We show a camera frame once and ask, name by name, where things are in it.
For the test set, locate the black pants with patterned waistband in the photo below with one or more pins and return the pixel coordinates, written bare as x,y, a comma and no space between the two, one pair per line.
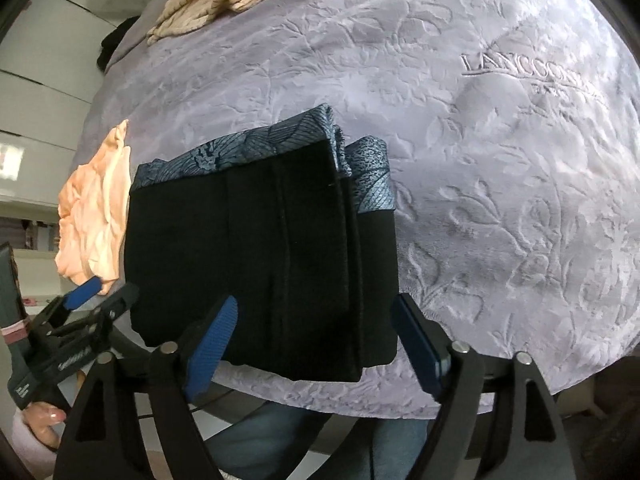
250,260

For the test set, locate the person's left forearm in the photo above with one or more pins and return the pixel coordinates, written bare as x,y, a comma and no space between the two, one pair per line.
25,442

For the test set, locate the peach cloth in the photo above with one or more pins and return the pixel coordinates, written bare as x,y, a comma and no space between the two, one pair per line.
90,210

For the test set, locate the purple embossed blanket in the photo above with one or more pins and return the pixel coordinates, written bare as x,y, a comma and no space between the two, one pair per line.
450,160

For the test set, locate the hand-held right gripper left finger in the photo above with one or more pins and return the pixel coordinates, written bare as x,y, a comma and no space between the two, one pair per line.
214,342

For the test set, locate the black cloth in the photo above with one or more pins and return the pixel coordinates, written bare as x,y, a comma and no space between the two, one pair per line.
112,45

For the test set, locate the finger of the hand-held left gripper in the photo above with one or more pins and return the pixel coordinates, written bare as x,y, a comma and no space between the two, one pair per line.
82,292
107,310

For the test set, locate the person's left hand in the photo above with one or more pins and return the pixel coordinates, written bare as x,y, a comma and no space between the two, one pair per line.
47,417

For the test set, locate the cream striped cloth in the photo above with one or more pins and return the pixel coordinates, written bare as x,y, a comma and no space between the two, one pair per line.
200,5

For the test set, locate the person's legs in jeans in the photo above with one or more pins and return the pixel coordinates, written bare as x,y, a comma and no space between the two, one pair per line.
260,435

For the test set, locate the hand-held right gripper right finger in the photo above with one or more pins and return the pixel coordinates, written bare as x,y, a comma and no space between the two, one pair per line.
421,352

